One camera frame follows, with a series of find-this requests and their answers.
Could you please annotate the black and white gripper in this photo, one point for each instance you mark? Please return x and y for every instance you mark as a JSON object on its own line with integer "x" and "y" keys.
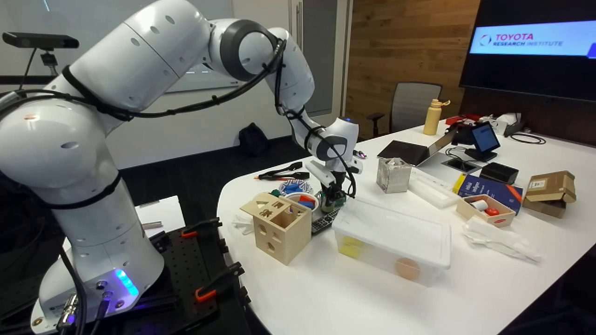
{"x": 332, "y": 176}

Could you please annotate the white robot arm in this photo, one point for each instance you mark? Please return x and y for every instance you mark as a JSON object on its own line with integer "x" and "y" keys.
{"x": 61, "y": 142}

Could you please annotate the black remote control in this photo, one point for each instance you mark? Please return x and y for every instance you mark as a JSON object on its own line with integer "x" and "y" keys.
{"x": 320, "y": 224}

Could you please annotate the bowl with colourful items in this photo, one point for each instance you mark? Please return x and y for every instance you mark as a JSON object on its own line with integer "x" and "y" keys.
{"x": 300, "y": 192}

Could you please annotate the black tongs with red tip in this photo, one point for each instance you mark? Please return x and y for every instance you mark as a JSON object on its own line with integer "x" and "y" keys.
{"x": 285, "y": 174}

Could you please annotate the wooden shape sorter cube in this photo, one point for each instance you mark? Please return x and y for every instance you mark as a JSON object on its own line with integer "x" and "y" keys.
{"x": 281, "y": 228}

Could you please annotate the clear plastic storage box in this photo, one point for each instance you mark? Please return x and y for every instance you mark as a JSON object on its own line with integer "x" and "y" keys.
{"x": 402, "y": 245}

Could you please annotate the black bag on floor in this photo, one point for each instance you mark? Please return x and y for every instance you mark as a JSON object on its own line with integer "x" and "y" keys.
{"x": 251, "y": 140}

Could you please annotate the white foam block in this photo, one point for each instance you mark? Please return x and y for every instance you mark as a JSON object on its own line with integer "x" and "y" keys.
{"x": 430, "y": 191}

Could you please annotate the grey office chair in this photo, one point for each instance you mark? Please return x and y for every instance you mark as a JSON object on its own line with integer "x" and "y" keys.
{"x": 410, "y": 103}

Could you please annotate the blue book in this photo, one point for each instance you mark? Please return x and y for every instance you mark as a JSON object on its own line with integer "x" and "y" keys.
{"x": 469, "y": 185}

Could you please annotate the yellow mustard bottle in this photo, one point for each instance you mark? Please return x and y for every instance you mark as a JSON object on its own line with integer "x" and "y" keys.
{"x": 432, "y": 116}

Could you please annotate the wooden tray with items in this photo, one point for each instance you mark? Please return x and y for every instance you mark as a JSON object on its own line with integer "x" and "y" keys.
{"x": 486, "y": 209}

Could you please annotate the clear plastic bag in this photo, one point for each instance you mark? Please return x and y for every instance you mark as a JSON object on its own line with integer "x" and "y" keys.
{"x": 501, "y": 241}

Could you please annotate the small black tablet display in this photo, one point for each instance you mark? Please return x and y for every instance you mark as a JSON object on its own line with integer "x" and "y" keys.
{"x": 484, "y": 142}

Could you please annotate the black small box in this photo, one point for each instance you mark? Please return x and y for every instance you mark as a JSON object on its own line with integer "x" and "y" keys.
{"x": 497, "y": 172}

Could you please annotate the small brown cardboard box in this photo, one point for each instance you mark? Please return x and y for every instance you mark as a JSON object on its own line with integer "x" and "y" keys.
{"x": 549, "y": 192}

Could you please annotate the black mounting base plate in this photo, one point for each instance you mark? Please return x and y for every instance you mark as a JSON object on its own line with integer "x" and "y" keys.
{"x": 196, "y": 295}

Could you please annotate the wall television screen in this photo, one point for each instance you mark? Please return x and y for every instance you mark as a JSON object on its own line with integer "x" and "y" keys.
{"x": 533, "y": 47}

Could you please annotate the black camera on stand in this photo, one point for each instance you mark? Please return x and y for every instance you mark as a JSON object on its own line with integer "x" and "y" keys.
{"x": 47, "y": 44}

